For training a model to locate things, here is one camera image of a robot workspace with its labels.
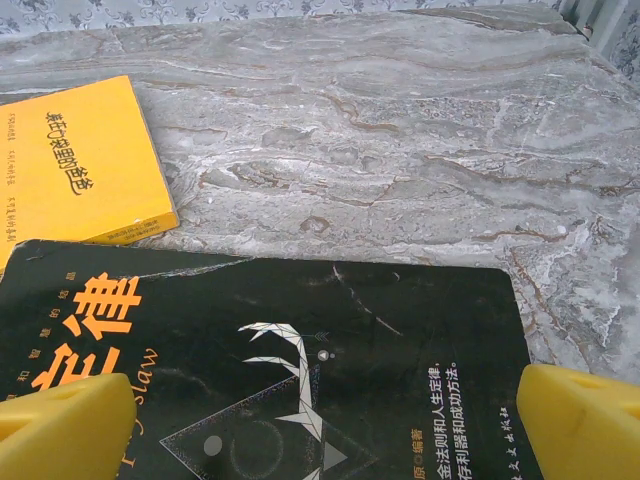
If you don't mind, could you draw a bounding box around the black book orange title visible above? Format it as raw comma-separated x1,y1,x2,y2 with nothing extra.
0,238,546,480

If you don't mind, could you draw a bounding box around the aluminium frame post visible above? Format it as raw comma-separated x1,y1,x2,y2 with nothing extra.
555,0,632,56

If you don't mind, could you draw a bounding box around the yellow book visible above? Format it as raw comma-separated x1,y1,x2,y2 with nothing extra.
0,74,180,275

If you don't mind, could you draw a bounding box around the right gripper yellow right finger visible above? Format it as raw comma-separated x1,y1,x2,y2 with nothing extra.
516,363,640,480

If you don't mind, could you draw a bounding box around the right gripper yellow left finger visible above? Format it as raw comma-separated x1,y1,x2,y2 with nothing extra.
0,372,137,480

